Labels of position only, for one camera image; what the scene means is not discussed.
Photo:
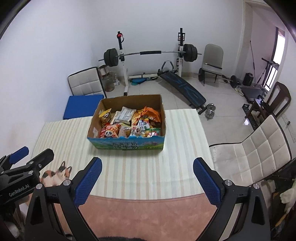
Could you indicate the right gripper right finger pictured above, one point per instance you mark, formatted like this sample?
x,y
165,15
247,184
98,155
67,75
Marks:
x,y
241,212

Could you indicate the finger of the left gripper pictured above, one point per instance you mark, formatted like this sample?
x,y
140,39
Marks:
x,y
40,158
8,161

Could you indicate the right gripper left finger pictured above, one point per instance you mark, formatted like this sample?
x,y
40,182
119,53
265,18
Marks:
x,y
42,222

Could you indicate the red panda snack bag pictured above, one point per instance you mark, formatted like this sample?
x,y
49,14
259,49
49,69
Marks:
x,y
110,131

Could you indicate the yellow snack bag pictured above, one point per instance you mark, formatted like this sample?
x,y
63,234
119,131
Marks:
x,y
105,116

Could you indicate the white-grey barcode snack bag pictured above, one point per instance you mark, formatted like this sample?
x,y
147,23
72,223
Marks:
x,y
125,115

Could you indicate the small pink-white snack packet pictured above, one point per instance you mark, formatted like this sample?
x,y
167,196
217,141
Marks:
x,y
137,131

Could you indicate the orange snack bag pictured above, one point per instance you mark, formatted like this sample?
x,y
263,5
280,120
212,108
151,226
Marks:
x,y
151,114

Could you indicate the white quilted chair right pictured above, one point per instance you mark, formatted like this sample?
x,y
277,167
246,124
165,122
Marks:
x,y
257,157

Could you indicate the Franzzi cookie pack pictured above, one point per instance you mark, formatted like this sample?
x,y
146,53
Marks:
x,y
114,116

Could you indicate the white chair blue cushion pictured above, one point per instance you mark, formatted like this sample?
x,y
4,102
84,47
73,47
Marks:
x,y
87,91

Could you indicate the clear brown bread packet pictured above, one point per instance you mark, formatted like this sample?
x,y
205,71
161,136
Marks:
x,y
124,131

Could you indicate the cardboard snack box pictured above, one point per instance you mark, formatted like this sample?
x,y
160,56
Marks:
x,y
137,102

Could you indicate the colourful candy ball bag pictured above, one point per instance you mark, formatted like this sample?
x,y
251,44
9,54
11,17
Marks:
x,y
151,132

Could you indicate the chrome dumbbell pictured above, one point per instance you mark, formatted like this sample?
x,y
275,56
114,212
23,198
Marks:
x,y
210,111

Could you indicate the dark wooden chair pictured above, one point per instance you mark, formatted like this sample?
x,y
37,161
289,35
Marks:
x,y
278,101

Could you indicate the barbell with black plates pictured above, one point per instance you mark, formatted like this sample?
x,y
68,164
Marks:
x,y
111,56

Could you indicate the small barbell on floor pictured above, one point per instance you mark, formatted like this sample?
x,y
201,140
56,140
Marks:
x,y
233,80

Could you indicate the black floor speaker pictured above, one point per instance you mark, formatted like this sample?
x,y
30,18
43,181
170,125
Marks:
x,y
248,79

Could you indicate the black sit-up bench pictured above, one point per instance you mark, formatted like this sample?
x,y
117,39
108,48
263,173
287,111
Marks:
x,y
192,95

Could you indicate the grey chair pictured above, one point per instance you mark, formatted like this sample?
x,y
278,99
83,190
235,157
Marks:
x,y
212,61

